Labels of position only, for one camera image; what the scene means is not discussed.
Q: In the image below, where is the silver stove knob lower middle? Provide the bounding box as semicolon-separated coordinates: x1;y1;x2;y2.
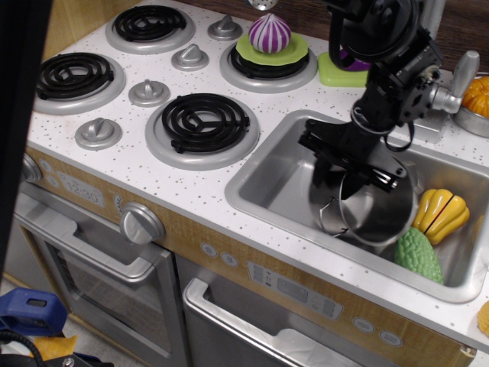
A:
128;79;170;108

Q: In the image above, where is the green toy plate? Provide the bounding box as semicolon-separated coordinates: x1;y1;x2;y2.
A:
235;32;309;67

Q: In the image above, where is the toy dishwasher door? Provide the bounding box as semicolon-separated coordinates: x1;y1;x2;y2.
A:
176;252;404;366

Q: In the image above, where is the silver oven dial left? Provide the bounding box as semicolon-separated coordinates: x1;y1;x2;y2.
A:
21;153;43;184

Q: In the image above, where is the green toy bitter gourd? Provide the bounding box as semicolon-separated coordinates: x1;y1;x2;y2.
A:
393;227;444;284

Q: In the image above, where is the back left stove burner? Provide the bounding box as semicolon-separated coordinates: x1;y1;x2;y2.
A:
105;5;196;55

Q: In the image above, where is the black foreground post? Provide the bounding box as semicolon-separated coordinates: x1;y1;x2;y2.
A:
1;1;52;265

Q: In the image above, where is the front left stove burner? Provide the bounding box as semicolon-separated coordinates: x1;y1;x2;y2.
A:
34;53;126;115

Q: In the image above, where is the silver toy faucet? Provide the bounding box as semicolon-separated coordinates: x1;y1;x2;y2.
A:
413;0;481;145

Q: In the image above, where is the orange toy pumpkin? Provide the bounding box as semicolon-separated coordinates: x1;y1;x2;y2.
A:
462;76;489;118

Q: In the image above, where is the toy oven door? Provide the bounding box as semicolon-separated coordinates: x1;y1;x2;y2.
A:
14;183;189;366

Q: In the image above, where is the purple white toy onion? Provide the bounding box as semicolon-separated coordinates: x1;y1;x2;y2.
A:
248;14;292;54

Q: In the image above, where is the silver oven dial right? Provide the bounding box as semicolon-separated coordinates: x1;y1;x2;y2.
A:
119;202;165;245

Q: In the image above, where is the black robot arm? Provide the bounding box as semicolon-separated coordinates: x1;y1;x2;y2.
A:
299;1;442;199

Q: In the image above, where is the silver stove knob bottom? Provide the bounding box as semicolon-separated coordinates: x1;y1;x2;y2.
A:
75;118;122;151

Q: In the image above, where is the front right stove burner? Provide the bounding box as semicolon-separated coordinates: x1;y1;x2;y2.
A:
145;93;260;171

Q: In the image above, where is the small metal bowl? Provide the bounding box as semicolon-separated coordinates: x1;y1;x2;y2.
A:
452;106;489;138

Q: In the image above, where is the grey toy sink basin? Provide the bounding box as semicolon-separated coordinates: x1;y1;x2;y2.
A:
225;111;488;303

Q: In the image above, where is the yellow toy bell pepper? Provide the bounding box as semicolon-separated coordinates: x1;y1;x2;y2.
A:
412;189;470;245

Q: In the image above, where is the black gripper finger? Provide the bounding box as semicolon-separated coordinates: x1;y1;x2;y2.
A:
340;172;371;200
313;158;338;188

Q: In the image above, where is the stove burner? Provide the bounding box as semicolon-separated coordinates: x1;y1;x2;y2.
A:
105;5;196;55
145;93;260;171
34;53;126;115
219;44;317;94

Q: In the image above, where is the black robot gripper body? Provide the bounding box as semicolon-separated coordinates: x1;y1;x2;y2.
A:
299;99;406;193

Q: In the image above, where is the silver oven dial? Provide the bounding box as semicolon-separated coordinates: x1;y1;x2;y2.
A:
119;202;165;245
21;153;43;184

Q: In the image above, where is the silver stove knob top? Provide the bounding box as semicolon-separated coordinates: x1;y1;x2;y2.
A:
207;15;243;41

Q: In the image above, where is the silver stove knob upper middle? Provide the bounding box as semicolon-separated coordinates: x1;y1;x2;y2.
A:
171;44;209;72

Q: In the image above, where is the purple toy eggplant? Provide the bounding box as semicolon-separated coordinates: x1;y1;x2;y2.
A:
340;49;370;72

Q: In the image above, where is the yellow toy corn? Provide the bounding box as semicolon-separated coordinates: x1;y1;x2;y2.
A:
477;301;489;336

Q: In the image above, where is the silver stove knob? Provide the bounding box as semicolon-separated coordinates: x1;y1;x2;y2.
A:
75;118;122;151
128;79;170;108
171;44;209;72
207;15;243;41

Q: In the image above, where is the stainless steel pot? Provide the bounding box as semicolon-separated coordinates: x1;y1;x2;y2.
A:
309;158;421;246

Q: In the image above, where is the back right stove burner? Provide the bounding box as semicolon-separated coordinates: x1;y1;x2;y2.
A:
219;44;317;94

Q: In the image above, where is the yellow cloth on floor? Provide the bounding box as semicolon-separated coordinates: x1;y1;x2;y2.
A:
34;335;78;361

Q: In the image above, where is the green toy cutting board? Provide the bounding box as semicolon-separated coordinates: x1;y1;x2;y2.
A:
317;53;368;88

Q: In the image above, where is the blue clamp tool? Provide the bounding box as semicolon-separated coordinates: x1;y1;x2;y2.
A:
1;287;68;336

